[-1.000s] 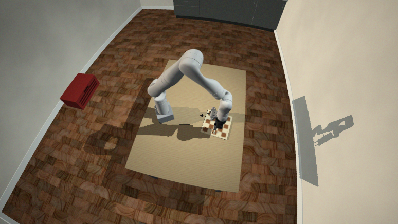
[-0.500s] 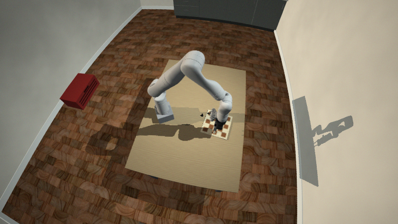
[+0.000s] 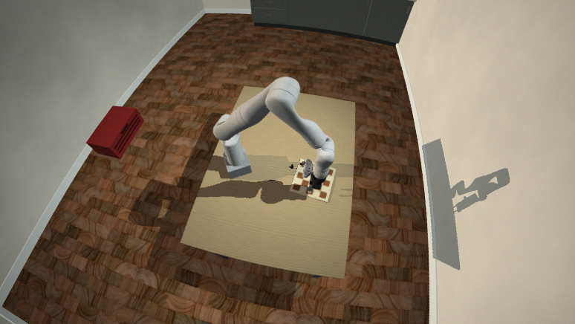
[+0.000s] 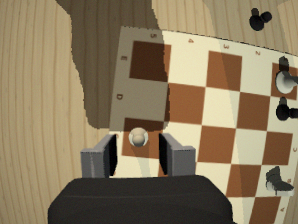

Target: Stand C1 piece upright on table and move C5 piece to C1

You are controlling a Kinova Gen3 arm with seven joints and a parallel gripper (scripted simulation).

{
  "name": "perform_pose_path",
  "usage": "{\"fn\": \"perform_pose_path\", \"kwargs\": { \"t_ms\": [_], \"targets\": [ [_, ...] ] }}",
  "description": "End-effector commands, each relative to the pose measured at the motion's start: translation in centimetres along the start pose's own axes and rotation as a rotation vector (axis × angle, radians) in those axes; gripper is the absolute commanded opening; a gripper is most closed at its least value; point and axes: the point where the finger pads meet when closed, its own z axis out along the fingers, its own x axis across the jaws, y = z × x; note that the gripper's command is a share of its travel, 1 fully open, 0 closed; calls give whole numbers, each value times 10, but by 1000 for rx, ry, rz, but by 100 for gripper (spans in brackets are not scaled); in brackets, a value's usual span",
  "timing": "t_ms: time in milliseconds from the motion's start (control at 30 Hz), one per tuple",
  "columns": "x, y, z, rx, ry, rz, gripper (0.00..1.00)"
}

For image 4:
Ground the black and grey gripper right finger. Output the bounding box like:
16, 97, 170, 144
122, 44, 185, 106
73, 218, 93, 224
159, 133, 196, 176

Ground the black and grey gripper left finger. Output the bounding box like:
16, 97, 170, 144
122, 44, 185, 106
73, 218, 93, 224
80, 134, 118, 178

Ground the brown and cream chessboard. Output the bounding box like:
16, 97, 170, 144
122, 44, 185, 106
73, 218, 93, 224
109, 26, 298, 224

